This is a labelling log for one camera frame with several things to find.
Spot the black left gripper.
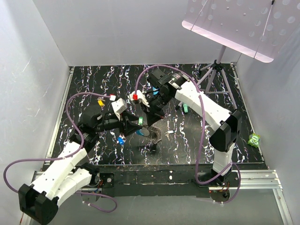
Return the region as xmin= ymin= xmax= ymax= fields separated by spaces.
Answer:
xmin=95 ymin=110 xmax=143 ymax=135

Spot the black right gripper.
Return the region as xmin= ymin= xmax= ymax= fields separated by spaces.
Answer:
xmin=140 ymin=91 xmax=172 ymax=127

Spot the key with black tag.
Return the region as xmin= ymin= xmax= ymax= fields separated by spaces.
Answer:
xmin=165 ymin=130 xmax=174 ymax=141

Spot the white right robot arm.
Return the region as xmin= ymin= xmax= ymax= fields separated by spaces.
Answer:
xmin=130 ymin=65 xmax=242 ymax=186

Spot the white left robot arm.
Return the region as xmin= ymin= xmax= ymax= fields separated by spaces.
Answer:
xmin=18 ymin=105 xmax=142 ymax=225

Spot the key with blue tag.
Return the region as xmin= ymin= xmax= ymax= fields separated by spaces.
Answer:
xmin=117 ymin=135 xmax=126 ymax=146

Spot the blue toy microphone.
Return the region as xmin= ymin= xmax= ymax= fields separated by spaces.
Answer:
xmin=151 ymin=87 xmax=159 ymax=96

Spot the green frog toy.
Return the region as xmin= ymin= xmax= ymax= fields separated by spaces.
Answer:
xmin=247 ymin=133 xmax=261 ymax=148

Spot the lilac music stand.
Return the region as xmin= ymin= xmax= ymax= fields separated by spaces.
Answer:
xmin=181 ymin=0 xmax=300 ymax=111

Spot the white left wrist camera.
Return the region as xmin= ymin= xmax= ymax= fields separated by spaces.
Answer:
xmin=112 ymin=98 xmax=127 ymax=120

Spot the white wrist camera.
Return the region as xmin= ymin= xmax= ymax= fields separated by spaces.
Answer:
xmin=112 ymin=98 xmax=127 ymax=120
xmin=129 ymin=90 xmax=149 ymax=107

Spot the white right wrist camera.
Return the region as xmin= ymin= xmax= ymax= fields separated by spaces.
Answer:
xmin=129 ymin=90 xmax=149 ymax=107

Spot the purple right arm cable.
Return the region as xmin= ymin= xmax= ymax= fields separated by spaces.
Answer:
xmin=135 ymin=64 xmax=241 ymax=204

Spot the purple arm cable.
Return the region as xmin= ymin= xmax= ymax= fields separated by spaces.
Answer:
xmin=135 ymin=64 xmax=241 ymax=204
xmin=3 ymin=92 xmax=118 ymax=213

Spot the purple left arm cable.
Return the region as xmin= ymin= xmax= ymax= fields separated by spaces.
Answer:
xmin=3 ymin=92 xmax=118 ymax=213

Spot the aluminium rail frame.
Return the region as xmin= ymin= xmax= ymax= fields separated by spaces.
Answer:
xmin=31 ymin=66 xmax=290 ymax=225

